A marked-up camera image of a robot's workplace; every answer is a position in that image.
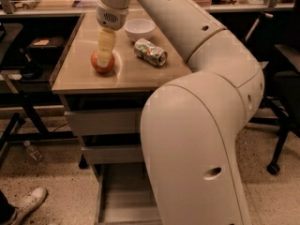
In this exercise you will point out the grey drawer cabinet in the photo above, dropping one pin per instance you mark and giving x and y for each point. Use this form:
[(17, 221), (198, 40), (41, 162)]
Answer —
[(127, 86)]

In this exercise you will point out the white handheld tool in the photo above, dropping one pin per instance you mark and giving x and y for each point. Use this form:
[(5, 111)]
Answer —
[(261, 16)]

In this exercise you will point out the white sneaker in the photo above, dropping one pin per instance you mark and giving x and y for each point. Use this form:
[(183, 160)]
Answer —
[(27, 204)]

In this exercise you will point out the black box with label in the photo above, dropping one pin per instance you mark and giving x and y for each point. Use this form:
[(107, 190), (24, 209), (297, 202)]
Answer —
[(48, 46)]

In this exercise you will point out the crushed soda can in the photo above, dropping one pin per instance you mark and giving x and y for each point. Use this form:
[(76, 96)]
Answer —
[(150, 53)]

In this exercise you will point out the white bowl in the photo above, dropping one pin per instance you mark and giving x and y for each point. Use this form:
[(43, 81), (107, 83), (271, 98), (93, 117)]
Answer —
[(139, 28)]

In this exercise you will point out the black office chair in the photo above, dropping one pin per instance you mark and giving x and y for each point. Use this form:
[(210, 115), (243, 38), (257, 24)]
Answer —
[(282, 80)]

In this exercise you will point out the plastic water bottle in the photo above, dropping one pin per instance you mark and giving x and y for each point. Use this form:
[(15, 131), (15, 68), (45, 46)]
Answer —
[(32, 151)]

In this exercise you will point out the middle grey drawer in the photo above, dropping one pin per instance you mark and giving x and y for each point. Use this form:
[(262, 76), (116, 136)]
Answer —
[(113, 154)]

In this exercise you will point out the bottom open grey drawer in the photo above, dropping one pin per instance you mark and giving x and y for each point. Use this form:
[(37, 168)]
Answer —
[(125, 196)]

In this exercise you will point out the red apple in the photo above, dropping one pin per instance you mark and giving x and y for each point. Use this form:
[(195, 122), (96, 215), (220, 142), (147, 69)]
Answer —
[(99, 69)]

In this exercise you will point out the black joystick device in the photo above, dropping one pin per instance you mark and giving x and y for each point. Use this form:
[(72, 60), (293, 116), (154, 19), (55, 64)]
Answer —
[(31, 70)]

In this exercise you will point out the top grey drawer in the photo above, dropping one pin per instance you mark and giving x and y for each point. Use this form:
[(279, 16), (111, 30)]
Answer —
[(104, 122)]

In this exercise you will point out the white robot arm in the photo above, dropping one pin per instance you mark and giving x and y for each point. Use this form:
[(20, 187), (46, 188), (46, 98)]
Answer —
[(189, 125)]

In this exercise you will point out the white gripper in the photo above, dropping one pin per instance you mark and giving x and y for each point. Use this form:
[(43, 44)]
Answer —
[(112, 18)]

